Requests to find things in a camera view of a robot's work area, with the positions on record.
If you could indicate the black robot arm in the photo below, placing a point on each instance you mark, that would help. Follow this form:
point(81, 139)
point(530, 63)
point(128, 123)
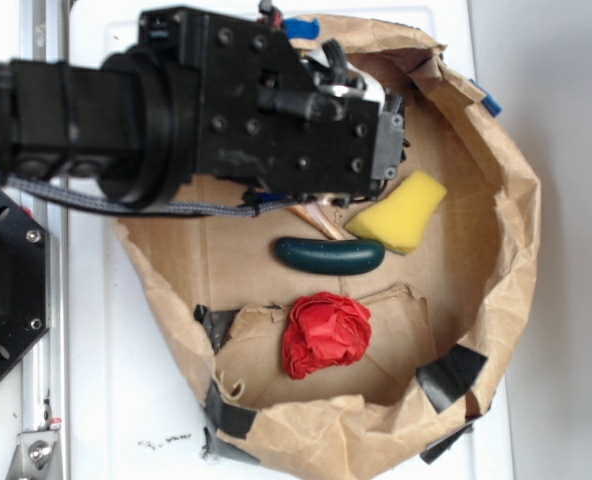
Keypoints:
point(79, 138)

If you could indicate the dark green toy cucumber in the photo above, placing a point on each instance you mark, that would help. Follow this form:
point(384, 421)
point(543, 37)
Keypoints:
point(329, 257)

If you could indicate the red crumpled paper ball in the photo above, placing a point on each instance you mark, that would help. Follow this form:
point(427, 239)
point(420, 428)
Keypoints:
point(324, 330)

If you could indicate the brown paper bag bin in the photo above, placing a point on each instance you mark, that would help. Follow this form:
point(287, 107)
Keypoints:
point(446, 317)

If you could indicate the metal corner bracket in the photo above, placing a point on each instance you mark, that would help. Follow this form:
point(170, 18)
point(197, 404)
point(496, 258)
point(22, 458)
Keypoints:
point(37, 456)

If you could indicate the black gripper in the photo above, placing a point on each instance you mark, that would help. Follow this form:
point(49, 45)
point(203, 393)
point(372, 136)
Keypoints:
point(242, 104)

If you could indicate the aluminium extrusion rail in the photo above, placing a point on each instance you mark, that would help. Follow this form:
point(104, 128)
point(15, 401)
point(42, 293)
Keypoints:
point(43, 380)

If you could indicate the yellow sponge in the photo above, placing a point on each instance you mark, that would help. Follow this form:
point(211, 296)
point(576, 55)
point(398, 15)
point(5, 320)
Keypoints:
point(399, 221)

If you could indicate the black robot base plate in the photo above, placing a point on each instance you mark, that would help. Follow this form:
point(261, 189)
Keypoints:
point(23, 283)

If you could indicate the tan conch seashell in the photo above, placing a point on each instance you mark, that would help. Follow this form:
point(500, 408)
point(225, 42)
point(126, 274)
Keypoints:
point(312, 213)

